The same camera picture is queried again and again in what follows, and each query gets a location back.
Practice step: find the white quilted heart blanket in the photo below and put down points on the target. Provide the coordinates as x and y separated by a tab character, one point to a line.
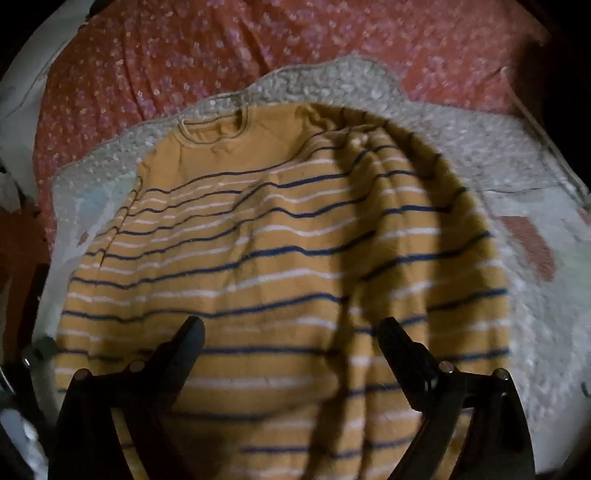
521	152

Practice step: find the yellow striped shirt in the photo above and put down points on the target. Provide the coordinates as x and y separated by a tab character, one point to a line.
277	258

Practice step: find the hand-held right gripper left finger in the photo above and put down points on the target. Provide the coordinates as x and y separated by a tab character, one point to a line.
190	333

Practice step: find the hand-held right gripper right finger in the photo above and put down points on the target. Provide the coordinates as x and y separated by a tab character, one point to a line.
393	339

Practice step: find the red floral bed sheet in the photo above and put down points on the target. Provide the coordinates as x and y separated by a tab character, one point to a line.
231	55

